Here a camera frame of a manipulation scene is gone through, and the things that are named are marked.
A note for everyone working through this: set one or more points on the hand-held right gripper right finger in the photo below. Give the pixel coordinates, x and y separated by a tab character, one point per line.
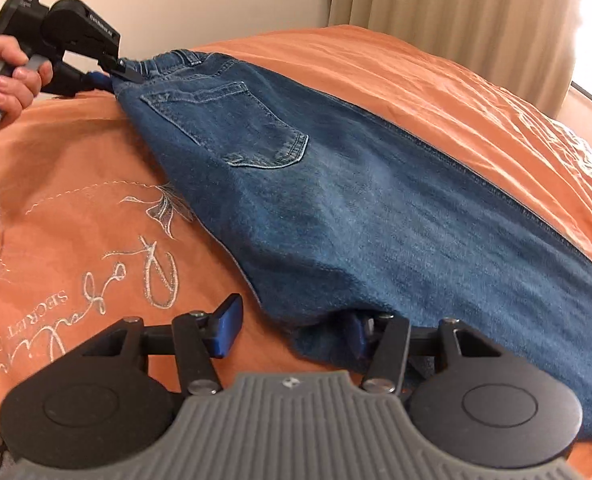
358	334

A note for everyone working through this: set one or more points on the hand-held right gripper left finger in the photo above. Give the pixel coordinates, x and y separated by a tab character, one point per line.
227	327

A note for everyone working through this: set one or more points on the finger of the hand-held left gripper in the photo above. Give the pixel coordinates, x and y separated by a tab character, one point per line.
125	71
83	81

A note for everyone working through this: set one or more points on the blue denim pants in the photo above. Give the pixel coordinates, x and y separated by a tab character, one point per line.
326	200

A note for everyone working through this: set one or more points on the person's left hand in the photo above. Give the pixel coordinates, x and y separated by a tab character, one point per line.
13	87

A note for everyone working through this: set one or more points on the orange embroidered bedspread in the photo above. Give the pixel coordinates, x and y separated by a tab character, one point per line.
426	90

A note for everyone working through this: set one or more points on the beige curtain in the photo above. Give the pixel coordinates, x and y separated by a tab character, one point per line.
451	5

